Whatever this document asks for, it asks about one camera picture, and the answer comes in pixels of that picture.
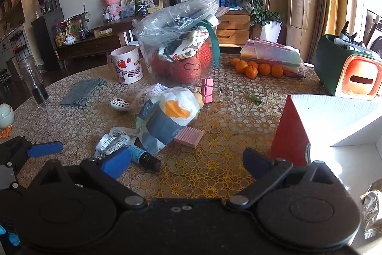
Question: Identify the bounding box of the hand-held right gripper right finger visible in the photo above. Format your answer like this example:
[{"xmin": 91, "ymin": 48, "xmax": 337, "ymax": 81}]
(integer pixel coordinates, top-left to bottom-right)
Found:
[{"xmin": 227, "ymin": 148, "xmax": 347, "ymax": 209}]

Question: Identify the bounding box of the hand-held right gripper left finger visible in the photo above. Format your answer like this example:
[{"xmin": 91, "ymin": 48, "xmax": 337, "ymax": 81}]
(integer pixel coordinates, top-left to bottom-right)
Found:
[{"xmin": 30, "ymin": 147, "xmax": 147, "ymax": 209}]

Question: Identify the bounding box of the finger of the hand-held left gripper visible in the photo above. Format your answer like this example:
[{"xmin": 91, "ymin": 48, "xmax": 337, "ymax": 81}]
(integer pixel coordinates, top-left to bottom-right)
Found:
[{"xmin": 0, "ymin": 136, "xmax": 64, "ymax": 175}]

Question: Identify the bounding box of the white rabbit plush toy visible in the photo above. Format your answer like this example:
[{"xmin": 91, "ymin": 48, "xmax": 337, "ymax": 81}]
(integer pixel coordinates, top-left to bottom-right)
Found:
[{"xmin": 110, "ymin": 97, "xmax": 132, "ymax": 111}]

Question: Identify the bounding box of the plastic bag with tape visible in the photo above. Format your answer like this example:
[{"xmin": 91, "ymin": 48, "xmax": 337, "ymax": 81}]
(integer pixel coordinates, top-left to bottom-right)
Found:
[{"xmin": 136, "ymin": 88, "xmax": 200, "ymax": 155}]

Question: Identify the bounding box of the clear packet with barcode label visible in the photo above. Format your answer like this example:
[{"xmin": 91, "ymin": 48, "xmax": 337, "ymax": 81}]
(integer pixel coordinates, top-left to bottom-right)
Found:
[{"xmin": 134, "ymin": 83, "xmax": 170, "ymax": 108}]

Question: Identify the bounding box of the white and red cardboard box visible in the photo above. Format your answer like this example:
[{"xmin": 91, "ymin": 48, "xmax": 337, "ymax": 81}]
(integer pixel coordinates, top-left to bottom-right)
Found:
[{"xmin": 270, "ymin": 94, "xmax": 382, "ymax": 246}]

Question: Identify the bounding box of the floral patterned desktop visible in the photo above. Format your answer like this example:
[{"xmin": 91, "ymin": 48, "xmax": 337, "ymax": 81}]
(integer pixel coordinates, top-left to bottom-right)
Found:
[{"xmin": 0, "ymin": 52, "xmax": 338, "ymax": 205}]

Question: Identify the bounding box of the person's left hand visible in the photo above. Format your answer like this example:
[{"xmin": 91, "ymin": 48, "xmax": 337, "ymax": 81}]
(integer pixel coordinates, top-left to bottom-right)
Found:
[{"xmin": 0, "ymin": 224, "xmax": 18, "ymax": 246}]

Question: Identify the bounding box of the white squeeze tube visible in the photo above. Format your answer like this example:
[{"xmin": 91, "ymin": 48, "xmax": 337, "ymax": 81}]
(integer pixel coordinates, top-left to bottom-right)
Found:
[
  {"xmin": 95, "ymin": 134, "xmax": 117, "ymax": 158},
  {"xmin": 104, "ymin": 136, "xmax": 132, "ymax": 155}
]

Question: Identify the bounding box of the white paper leaflet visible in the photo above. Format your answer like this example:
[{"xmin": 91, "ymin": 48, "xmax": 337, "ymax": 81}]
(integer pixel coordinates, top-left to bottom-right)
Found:
[{"xmin": 109, "ymin": 127, "xmax": 138, "ymax": 139}]

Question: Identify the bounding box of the pale round container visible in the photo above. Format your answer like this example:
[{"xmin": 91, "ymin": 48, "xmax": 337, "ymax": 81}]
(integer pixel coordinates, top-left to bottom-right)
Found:
[{"xmin": 0, "ymin": 103, "xmax": 15, "ymax": 128}]

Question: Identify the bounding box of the grey cloth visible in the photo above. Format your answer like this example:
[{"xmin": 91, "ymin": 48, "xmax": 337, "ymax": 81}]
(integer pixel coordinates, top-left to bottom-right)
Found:
[{"xmin": 60, "ymin": 78, "xmax": 106, "ymax": 108}]

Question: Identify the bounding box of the tall glass jar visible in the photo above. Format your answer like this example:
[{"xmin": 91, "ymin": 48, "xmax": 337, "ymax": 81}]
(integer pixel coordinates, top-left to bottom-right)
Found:
[{"xmin": 18, "ymin": 55, "xmax": 51, "ymax": 108}]

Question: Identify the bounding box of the pink ribbed block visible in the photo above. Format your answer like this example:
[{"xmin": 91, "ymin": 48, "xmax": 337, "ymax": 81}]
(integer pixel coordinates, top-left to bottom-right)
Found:
[{"xmin": 174, "ymin": 127, "xmax": 206, "ymax": 149}]

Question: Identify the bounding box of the pink binder clip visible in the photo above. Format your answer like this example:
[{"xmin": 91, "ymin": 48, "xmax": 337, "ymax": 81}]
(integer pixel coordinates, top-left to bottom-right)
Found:
[{"xmin": 201, "ymin": 78, "xmax": 223, "ymax": 104}]

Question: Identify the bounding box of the pile of small oranges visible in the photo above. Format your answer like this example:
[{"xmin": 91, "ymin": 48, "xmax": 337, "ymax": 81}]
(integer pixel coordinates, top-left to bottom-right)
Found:
[{"xmin": 230, "ymin": 57, "xmax": 284, "ymax": 79}]

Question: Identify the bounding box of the pink strawberry mug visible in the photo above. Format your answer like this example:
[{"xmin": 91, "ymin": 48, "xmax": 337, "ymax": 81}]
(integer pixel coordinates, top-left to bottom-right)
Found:
[{"xmin": 107, "ymin": 45, "xmax": 144, "ymax": 85}]

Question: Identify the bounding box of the clear plastic bead box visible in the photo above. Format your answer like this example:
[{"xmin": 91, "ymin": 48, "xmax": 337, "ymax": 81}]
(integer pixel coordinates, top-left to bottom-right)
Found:
[{"xmin": 240, "ymin": 38, "xmax": 306, "ymax": 79}]

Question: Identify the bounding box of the glass snack jar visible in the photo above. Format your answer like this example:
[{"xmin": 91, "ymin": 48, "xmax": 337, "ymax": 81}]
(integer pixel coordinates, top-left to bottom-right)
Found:
[{"xmin": 53, "ymin": 22, "xmax": 67, "ymax": 48}]

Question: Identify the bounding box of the dark wooden television console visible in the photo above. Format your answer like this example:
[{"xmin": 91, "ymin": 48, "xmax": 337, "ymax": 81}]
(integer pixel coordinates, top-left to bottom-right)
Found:
[{"xmin": 55, "ymin": 14, "xmax": 150, "ymax": 61}]

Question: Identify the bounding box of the black cabinet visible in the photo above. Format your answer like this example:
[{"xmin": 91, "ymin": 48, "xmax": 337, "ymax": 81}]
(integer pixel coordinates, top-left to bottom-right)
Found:
[{"xmin": 31, "ymin": 0, "xmax": 64, "ymax": 70}]

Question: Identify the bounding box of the crumpled foil wrapper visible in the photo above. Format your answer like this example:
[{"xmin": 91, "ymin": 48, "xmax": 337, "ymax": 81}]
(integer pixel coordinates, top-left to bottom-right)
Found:
[{"xmin": 360, "ymin": 189, "xmax": 382, "ymax": 239}]

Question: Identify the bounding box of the green and orange tissue box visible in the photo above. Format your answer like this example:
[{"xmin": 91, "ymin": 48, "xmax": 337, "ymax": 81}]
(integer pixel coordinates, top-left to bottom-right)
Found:
[{"xmin": 314, "ymin": 33, "xmax": 382, "ymax": 101}]

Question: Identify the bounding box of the small potted plant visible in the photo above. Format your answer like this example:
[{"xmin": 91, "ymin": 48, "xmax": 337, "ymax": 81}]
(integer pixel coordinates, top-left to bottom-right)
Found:
[{"xmin": 67, "ymin": 4, "xmax": 90, "ymax": 40}]

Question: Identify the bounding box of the green ribbon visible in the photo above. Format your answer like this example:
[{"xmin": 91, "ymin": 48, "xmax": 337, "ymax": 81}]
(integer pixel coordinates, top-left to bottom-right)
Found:
[{"xmin": 198, "ymin": 19, "xmax": 221, "ymax": 67}]

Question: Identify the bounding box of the small yellow box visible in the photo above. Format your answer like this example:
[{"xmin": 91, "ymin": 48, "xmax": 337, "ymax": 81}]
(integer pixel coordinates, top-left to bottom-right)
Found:
[{"xmin": 94, "ymin": 27, "xmax": 113, "ymax": 38}]

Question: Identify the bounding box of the printed fabric pouch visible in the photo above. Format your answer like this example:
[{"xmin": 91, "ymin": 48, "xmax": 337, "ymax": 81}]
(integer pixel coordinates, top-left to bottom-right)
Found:
[{"xmin": 158, "ymin": 29, "xmax": 209, "ymax": 63}]

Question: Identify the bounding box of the light wooden drawer cabinet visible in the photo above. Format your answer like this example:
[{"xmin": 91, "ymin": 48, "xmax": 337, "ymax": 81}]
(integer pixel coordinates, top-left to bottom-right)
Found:
[{"xmin": 213, "ymin": 8, "xmax": 253, "ymax": 48}]

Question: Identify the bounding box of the white marker pen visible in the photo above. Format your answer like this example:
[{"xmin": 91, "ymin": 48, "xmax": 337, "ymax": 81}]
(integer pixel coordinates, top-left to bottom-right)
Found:
[{"xmin": 334, "ymin": 38, "xmax": 363, "ymax": 51}]

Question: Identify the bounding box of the pink doll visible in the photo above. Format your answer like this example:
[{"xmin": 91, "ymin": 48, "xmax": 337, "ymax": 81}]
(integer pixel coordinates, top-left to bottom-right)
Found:
[{"xmin": 102, "ymin": 0, "xmax": 121, "ymax": 21}]

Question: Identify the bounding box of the makeup brush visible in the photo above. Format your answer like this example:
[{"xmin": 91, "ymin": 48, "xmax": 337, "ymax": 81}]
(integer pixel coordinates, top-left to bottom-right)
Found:
[{"xmin": 366, "ymin": 14, "xmax": 381, "ymax": 46}]

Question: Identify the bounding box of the wall shelf unit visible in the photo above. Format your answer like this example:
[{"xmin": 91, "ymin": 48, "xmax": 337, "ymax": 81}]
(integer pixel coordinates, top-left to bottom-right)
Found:
[{"xmin": 0, "ymin": 0, "xmax": 27, "ymax": 70}]

